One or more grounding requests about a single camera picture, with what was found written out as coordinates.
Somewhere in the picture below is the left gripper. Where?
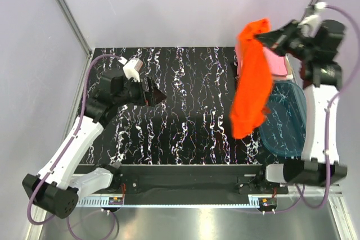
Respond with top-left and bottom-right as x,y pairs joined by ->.
115,75 -> 167,107

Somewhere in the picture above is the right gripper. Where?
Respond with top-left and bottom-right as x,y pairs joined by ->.
254,19 -> 316,62

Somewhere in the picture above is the orange t-shirt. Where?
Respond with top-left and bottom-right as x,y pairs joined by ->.
229,18 -> 273,139

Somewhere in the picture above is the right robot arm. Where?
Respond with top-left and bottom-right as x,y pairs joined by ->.
255,20 -> 348,193

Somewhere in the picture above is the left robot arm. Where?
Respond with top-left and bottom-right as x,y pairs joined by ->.
22,70 -> 167,225

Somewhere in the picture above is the folded pink t-shirt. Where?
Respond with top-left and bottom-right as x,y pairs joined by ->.
263,48 -> 287,76

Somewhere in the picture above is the folded cream t-shirt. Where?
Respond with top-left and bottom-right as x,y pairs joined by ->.
272,56 -> 293,80

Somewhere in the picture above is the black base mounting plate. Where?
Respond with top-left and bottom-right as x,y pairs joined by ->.
95,165 -> 288,198

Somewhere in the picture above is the blue transparent plastic bin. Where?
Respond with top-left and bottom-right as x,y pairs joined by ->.
259,80 -> 306,158

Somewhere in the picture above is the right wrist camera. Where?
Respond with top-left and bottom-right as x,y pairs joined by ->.
299,2 -> 327,35

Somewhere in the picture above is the left aluminium frame post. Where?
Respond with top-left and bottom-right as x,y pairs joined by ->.
56,0 -> 92,57

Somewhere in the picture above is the slotted cable duct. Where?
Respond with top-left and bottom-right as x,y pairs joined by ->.
77,196 -> 259,209

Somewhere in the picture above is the aluminium rail front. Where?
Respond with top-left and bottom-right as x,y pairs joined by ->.
283,183 -> 358,240

